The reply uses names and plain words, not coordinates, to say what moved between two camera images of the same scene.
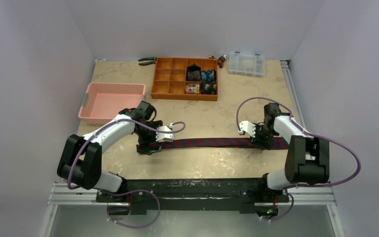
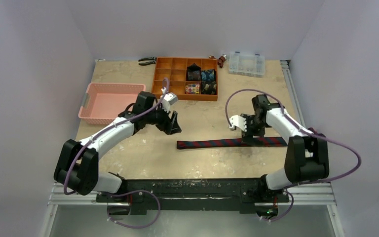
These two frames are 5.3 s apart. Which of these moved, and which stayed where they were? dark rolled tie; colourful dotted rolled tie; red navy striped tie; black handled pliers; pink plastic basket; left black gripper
Moved: left black gripper; red navy striped tie
Stayed: dark rolled tie; pink plastic basket; colourful dotted rolled tie; black handled pliers
